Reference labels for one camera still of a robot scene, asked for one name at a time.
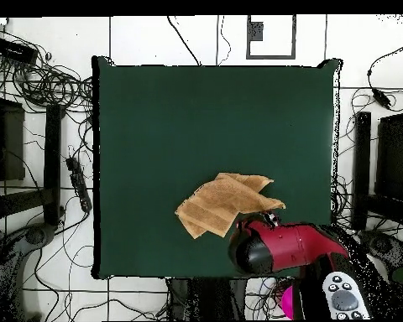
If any tan terry towel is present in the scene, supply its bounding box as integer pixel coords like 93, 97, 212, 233
174, 172, 286, 240

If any magenta plastic cup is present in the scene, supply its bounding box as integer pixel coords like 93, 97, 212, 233
280, 284, 295, 319

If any black upright stand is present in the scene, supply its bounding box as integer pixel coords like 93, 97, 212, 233
165, 277, 248, 321

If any grey stand leg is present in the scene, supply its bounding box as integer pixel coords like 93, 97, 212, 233
357, 229, 403, 269
0, 222, 59, 321

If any dark green table cloth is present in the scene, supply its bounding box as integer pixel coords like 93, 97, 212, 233
91, 55, 343, 281

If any black power adapter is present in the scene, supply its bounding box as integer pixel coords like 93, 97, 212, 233
371, 87, 392, 110

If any black power strip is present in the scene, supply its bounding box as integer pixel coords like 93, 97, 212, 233
65, 156, 93, 213

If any black electronics box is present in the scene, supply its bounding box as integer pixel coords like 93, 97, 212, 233
0, 36, 39, 65

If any black metal frame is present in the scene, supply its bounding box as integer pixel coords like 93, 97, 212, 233
0, 75, 66, 229
350, 86, 403, 232

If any tangled black cable bundle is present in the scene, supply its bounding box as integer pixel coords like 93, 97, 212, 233
0, 26, 95, 115

